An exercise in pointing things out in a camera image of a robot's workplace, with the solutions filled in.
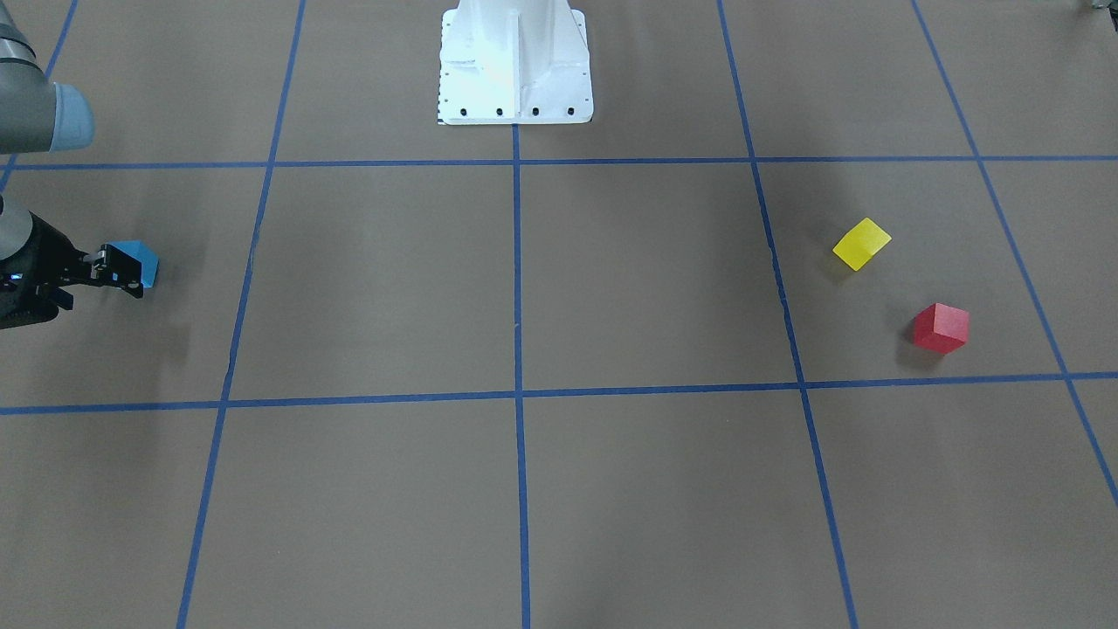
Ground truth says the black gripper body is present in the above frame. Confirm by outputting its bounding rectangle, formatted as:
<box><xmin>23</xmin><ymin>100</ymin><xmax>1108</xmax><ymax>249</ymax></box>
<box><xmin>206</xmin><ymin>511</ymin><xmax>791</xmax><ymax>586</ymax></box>
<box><xmin>1</xmin><ymin>210</ymin><xmax>89</xmax><ymax>328</ymax></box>

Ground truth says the blue wooden cube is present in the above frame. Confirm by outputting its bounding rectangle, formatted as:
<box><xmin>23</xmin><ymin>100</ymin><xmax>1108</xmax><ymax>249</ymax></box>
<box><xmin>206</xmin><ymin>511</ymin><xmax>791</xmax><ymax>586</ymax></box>
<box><xmin>111</xmin><ymin>240</ymin><xmax>159</xmax><ymax>289</ymax></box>

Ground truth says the red wooden cube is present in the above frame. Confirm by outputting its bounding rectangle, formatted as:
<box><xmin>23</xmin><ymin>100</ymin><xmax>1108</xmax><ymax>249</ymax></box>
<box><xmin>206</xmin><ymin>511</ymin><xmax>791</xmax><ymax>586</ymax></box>
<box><xmin>911</xmin><ymin>302</ymin><xmax>970</xmax><ymax>355</ymax></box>

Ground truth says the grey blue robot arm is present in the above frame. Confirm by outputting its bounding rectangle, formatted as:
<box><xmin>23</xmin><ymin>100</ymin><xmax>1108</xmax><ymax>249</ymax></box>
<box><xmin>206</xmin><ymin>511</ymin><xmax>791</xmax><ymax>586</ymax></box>
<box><xmin>1</xmin><ymin>4</ymin><xmax>159</xmax><ymax>328</ymax></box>

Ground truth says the yellow wooden cube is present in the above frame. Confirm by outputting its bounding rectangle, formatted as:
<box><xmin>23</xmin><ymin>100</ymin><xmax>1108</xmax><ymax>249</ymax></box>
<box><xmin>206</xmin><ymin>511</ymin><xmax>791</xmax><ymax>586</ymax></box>
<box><xmin>833</xmin><ymin>218</ymin><xmax>892</xmax><ymax>271</ymax></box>

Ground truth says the white pedestal column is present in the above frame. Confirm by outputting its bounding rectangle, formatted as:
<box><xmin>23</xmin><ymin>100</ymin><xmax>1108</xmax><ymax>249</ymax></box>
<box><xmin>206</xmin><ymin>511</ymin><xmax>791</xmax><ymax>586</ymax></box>
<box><xmin>437</xmin><ymin>1</ymin><xmax>595</xmax><ymax>125</ymax></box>

